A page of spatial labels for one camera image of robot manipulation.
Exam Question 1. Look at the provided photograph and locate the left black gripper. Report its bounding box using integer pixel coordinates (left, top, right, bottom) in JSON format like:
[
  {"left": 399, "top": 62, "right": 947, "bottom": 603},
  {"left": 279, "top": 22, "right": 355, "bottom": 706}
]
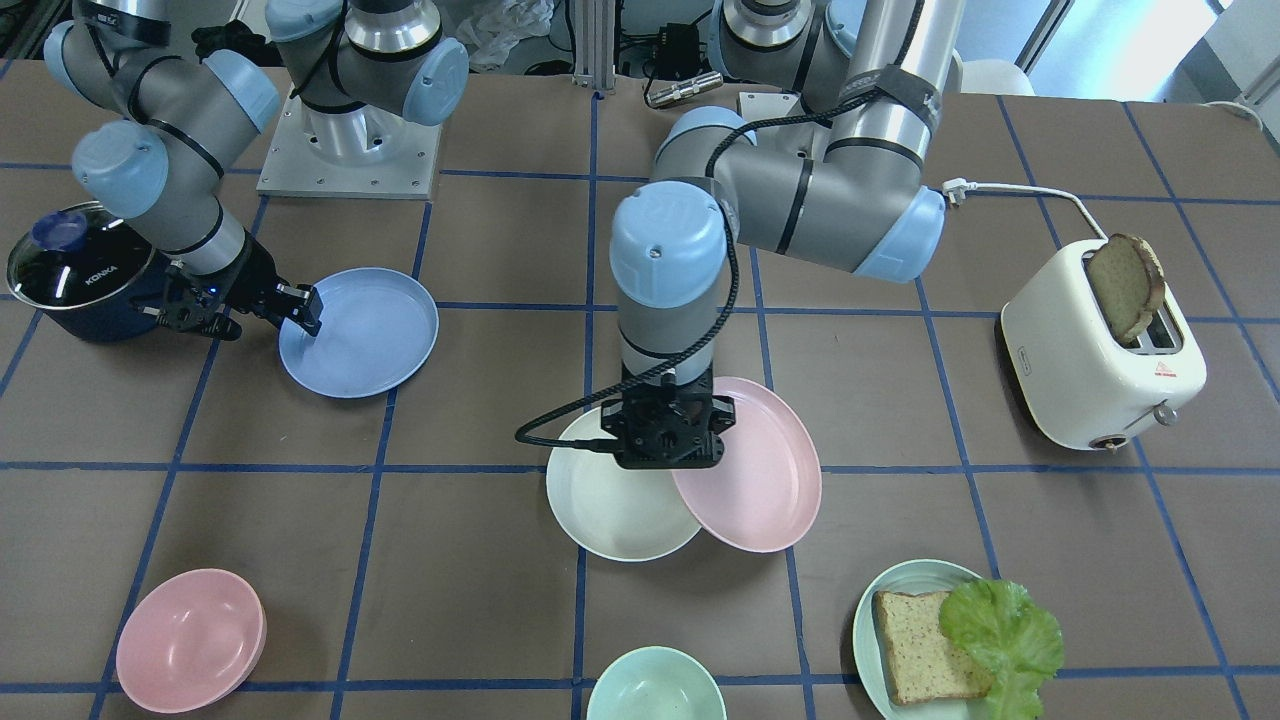
[{"left": 600, "top": 372, "right": 736, "bottom": 470}]

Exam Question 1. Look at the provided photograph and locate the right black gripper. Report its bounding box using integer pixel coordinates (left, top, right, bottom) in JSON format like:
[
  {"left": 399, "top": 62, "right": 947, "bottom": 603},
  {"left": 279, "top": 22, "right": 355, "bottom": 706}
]
[{"left": 157, "top": 234, "right": 323, "bottom": 341}]

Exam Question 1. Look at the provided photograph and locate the blue plate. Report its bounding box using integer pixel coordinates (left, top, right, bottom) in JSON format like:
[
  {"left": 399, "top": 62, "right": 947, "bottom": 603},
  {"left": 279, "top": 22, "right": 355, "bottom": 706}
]
[{"left": 276, "top": 266, "right": 439, "bottom": 398}]

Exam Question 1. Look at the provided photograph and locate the pink plate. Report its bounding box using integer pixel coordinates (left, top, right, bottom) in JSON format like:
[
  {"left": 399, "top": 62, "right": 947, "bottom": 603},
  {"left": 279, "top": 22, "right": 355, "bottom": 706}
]
[{"left": 673, "top": 375, "right": 822, "bottom": 553}]

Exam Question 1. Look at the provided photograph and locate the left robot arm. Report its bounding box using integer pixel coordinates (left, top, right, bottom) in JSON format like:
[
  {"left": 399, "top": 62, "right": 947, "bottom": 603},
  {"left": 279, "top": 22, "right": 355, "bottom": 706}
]
[{"left": 585, "top": 1, "right": 964, "bottom": 469}]

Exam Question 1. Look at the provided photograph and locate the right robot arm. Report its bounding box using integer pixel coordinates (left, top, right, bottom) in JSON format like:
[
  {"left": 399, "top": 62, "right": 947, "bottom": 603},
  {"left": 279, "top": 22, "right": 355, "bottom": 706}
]
[{"left": 44, "top": 1, "right": 470, "bottom": 340}]

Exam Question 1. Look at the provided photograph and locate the white plate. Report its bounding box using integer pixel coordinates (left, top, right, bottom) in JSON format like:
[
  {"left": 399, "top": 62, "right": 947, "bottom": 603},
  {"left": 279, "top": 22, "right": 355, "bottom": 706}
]
[{"left": 547, "top": 448, "right": 701, "bottom": 562}]

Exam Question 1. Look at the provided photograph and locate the blue saucepan with lid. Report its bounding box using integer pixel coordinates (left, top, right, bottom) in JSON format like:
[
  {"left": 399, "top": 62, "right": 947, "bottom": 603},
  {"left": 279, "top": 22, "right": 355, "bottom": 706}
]
[{"left": 6, "top": 201, "right": 168, "bottom": 343}]

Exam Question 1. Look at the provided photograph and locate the green bowl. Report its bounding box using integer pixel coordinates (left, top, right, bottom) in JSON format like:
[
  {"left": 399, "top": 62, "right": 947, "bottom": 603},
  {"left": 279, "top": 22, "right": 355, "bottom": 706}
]
[{"left": 586, "top": 646, "right": 727, "bottom": 719}]

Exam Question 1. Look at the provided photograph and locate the green plate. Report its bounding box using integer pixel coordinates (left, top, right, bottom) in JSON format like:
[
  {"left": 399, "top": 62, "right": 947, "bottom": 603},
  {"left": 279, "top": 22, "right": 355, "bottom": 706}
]
[{"left": 851, "top": 559, "right": 989, "bottom": 719}]

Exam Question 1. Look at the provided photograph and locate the bread slice on plate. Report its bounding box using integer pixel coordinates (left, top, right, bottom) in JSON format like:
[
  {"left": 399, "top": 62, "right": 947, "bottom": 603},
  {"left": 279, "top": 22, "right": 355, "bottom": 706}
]
[{"left": 873, "top": 591, "right": 993, "bottom": 706}]

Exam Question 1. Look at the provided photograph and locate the pink bowl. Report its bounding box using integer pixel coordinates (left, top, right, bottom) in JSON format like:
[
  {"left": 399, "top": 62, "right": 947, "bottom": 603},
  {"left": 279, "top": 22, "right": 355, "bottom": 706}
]
[{"left": 115, "top": 568, "right": 268, "bottom": 714}]

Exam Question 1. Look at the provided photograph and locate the green lettuce leaf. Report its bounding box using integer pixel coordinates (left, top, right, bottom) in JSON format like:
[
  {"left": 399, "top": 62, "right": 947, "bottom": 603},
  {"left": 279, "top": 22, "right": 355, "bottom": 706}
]
[{"left": 940, "top": 579, "right": 1065, "bottom": 719}]

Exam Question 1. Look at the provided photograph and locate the white toaster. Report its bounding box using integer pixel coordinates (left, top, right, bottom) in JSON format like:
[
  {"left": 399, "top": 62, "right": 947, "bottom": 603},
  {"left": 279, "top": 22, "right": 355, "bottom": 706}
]
[{"left": 998, "top": 240, "right": 1207, "bottom": 450}]

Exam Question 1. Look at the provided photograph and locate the white chair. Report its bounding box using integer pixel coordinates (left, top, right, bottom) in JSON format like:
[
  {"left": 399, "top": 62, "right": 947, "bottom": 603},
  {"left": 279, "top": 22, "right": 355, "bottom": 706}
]
[{"left": 943, "top": 51, "right": 1036, "bottom": 96}]

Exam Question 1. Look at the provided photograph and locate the toast slice in toaster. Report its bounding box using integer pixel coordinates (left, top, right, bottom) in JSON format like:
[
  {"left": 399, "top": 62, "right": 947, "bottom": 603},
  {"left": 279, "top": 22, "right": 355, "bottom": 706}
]
[{"left": 1085, "top": 233, "right": 1167, "bottom": 345}]

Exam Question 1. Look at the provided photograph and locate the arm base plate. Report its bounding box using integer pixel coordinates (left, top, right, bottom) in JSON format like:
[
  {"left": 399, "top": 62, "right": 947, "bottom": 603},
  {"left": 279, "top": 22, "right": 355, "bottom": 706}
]
[
  {"left": 737, "top": 91, "right": 800, "bottom": 122},
  {"left": 257, "top": 97, "right": 444, "bottom": 200}
]

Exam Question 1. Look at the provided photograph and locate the aluminium frame post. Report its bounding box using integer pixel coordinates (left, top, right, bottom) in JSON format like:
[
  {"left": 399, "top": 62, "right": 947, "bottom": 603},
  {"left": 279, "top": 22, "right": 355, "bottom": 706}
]
[{"left": 568, "top": 1, "right": 618, "bottom": 99}]

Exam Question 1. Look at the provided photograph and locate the white toaster power cable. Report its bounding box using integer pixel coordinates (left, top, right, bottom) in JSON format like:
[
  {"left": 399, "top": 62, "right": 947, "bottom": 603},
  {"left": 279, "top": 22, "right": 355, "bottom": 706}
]
[{"left": 943, "top": 178, "right": 1108, "bottom": 241}]

